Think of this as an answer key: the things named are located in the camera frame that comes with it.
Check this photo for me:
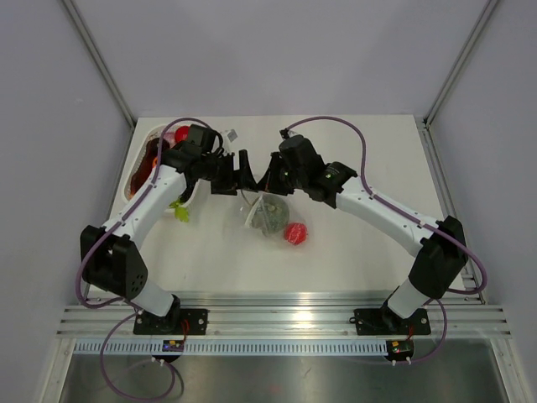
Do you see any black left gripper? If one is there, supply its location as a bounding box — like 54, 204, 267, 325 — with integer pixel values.
201, 150, 258, 196

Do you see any green netted melon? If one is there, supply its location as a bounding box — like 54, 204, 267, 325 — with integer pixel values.
247, 194, 290, 236

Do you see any clear zip top bag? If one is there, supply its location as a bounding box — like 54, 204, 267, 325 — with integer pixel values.
224, 190, 310, 249

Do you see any red apple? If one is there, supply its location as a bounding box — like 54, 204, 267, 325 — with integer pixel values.
284, 222, 308, 246

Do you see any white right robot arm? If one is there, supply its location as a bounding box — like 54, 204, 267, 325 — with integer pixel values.
258, 134, 468, 332

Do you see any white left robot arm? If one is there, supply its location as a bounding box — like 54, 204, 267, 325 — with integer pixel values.
76, 119, 257, 334

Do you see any green lettuce leaf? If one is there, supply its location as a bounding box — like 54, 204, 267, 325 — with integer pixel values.
169, 200, 190, 222

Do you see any red tomato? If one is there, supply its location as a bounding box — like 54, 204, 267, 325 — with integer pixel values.
174, 126, 190, 144

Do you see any purple onion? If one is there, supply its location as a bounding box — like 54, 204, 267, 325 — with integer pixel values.
164, 132, 175, 147

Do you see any dark red long pepper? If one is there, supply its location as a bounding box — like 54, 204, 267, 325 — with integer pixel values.
128, 139, 159, 198

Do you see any white perforated basket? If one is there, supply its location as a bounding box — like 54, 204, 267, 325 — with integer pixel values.
123, 123, 199, 222

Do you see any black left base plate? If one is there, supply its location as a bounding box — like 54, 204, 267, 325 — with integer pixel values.
133, 308, 208, 336

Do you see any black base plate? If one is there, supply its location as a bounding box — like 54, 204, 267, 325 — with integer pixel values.
133, 308, 208, 336
349, 307, 431, 336

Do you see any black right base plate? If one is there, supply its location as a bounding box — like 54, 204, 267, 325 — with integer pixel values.
349, 307, 431, 336

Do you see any left aluminium frame post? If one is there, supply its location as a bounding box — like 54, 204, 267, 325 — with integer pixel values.
59, 0, 137, 131

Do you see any aluminium frame post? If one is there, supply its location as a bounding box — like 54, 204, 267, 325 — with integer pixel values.
423, 0, 503, 129
59, 0, 137, 131

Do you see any white slotted cable duct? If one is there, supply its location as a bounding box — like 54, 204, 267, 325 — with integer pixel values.
74, 338, 388, 357

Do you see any right aluminium side rail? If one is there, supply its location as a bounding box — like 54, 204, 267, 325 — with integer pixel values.
414, 117, 487, 304

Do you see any aluminium front rail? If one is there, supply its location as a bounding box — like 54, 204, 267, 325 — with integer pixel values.
56, 289, 513, 340

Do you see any right aluminium frame post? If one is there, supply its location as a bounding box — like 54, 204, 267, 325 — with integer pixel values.
423, 0, 503, 129

